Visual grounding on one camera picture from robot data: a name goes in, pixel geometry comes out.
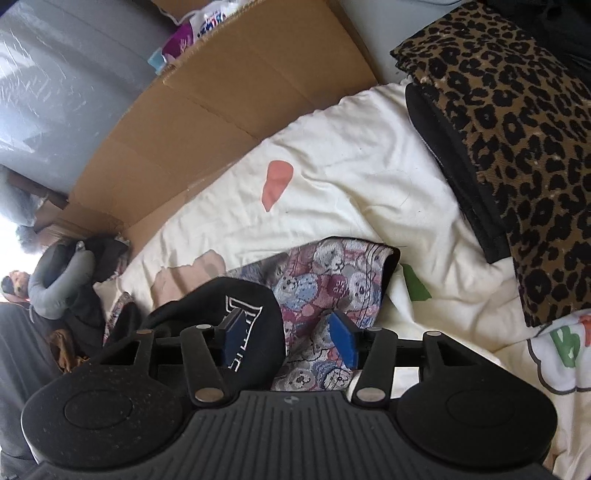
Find black shorts with bear lining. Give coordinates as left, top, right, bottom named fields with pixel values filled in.
left=105, top=237, right=401, bottom=394

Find black garment under pillow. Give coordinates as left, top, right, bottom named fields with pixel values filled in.
left=62, top=235, right=128, bottom=357

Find brown t-shirt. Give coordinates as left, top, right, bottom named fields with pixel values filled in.
left=48, top=329, right=86, bottom=373

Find grey neck pillow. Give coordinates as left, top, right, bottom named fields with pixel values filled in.
left=28, top=240, right=95, bottom=320

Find dark grey pillow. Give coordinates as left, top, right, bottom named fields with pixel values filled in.
left=1, top=303, right=61, bottom=478

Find cream bear print bedsheet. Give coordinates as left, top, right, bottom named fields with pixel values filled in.
left=95, top=85, right=590, bottom=479

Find small teddy bear toy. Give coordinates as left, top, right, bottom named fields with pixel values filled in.
left=1, top=270, right=30, bottom=303

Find black folded garment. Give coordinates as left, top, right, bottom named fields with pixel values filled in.
left=405, top=84, right=511, bottom=264

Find white plastic bag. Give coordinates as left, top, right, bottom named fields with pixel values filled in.
left=1, top=166, right=45, bottom=254

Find leopard print folded garment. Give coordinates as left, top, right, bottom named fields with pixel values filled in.
left=393, top=1, right=590, bottom=326

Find detergent bottle teal cap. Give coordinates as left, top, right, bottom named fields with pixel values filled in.
left=147, top=48, right=167, bottom=75

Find brown cardboard sheet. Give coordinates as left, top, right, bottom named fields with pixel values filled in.
left=41, top=0, right=377, bottom=251

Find grey plastic wrapped mattress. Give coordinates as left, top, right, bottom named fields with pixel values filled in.
left=1, top=1, right=174, bottom=193

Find purple white refill pouch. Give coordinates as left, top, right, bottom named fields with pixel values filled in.
left=160, top=1, right=249, bottom=64

